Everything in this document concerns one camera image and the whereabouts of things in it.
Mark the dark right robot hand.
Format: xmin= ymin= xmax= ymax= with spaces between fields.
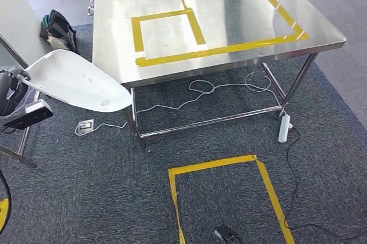
xmin=213 ymin=225 xmax=243 ymax=244

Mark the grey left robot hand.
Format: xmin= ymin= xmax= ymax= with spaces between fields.
xmin=0 ymin=67 xmax=29 ymax=118

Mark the white plastic car part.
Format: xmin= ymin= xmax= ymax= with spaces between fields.
xmin=17 ymin=49 xmax=133 ymax=113

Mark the stainless steel workbench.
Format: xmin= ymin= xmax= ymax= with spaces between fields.
xmin=92 ymin=0 xmax=347 ymax=149

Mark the white top metal table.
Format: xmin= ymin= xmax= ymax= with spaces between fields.
xmin=0 ymin=0 xmax=55 ymax=169

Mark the black bag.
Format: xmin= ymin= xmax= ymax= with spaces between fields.
xmin=40 ymin=9 xmax=78 ymax=55

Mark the silver floor socket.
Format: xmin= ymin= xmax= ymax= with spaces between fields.
xmin=78 ymin=119 xmax=94 ymax=134

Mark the white power strip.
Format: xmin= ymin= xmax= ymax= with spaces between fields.
xmin=278 ymin=113 xmax=293 ymax=144

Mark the yellow tape table marking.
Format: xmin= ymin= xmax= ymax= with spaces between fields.
xmin=131 ymin=0 xmax=310 ymax=68

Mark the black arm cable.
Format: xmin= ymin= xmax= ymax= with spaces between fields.
xmin=0 ymin=168 xmax=12 ymax=235

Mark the black floor cable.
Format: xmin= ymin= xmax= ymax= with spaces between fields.
xmin=286 ymin=126 xmax=367 ymax=234

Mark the white floor cable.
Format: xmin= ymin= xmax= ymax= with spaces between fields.
xmin=75 ymin=63 xmax=287 ymax=137

